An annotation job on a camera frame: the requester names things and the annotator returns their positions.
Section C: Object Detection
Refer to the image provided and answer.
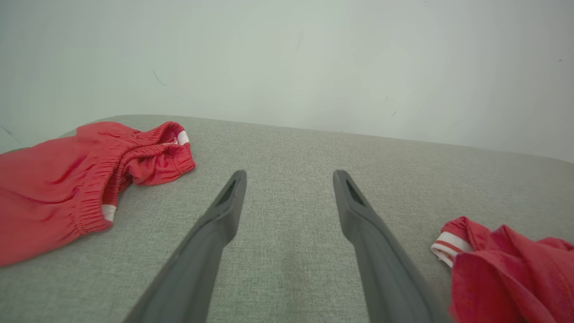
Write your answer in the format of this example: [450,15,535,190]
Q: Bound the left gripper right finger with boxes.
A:
[333,170,445,323]

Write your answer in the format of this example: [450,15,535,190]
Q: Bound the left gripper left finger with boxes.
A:
[123,170,248,323]

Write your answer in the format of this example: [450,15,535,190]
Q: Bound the red Bulls 23 jersey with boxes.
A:
[430,216,574,323]

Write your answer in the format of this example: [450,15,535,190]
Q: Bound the red shorts white trim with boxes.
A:
[0,121,196,268]

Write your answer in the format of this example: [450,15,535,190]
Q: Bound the grey fabric sofa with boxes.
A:
[0,114,574,323]

